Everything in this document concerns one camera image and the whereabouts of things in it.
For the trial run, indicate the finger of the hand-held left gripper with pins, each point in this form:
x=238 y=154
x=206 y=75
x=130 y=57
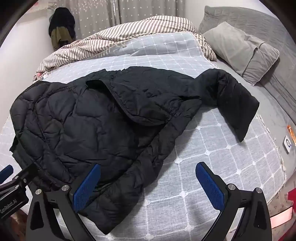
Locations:
x=26 y=175
x=5 y=172

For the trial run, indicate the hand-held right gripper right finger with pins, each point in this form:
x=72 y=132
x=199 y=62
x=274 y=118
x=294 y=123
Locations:
x=209 y=186

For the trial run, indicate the grey mattress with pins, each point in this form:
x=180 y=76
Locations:
x=270 y=109

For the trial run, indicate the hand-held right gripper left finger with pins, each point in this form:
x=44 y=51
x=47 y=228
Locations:
x=86 y=188

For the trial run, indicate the brown striped duvet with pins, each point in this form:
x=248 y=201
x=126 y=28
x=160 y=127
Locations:
x=129 y=32

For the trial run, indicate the black quilted puffer jacket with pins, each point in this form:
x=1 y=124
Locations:
x=81 y=120

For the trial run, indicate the grey pillow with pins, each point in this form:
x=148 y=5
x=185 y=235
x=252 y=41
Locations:
x=235 y=48

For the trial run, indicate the red plastic object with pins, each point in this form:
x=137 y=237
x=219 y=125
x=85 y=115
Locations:
x=283 y=216

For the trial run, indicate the white mattress label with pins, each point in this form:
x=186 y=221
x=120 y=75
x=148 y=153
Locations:
x=288 y=144

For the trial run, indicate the dark hanging clothes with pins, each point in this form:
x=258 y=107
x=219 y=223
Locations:
x=61 y=25

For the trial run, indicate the grey star-print curtain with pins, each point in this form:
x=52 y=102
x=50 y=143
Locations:
x=143 y=10

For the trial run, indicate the grey checked bedspread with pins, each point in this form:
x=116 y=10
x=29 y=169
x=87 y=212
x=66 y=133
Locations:
x=208 y=162

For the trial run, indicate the orange mattress tag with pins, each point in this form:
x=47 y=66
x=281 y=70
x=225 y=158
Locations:
x=291 y=135

